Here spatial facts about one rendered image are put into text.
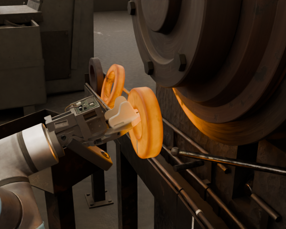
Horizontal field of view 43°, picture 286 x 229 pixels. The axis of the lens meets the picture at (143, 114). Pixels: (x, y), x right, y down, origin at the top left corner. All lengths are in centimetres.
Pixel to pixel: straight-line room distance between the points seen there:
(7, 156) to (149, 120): 28
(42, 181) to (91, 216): 87
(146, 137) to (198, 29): 36
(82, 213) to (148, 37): 140
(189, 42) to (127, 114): 34
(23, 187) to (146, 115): 27
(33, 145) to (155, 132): 24
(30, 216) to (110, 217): 118
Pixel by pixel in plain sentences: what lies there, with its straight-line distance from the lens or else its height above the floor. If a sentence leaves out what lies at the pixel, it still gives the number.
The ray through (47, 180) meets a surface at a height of 60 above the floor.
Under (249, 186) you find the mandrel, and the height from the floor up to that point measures 75.
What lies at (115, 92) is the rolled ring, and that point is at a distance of 141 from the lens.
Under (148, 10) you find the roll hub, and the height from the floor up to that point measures 108.
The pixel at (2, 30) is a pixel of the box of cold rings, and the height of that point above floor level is 73.
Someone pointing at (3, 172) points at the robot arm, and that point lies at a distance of 73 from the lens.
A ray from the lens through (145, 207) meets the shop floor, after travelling 192.
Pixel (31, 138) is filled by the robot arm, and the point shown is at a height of 83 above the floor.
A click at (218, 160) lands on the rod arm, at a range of 52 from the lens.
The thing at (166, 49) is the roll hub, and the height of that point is 103.
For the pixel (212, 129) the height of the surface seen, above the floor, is 90.
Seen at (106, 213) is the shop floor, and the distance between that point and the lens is 189.
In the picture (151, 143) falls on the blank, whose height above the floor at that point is 81.
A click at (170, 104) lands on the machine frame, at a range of 100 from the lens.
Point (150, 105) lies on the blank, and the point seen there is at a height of 88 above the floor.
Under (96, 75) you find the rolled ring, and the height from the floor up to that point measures 71.
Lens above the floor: 114
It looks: 22 degrees down
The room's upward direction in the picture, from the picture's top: straight up
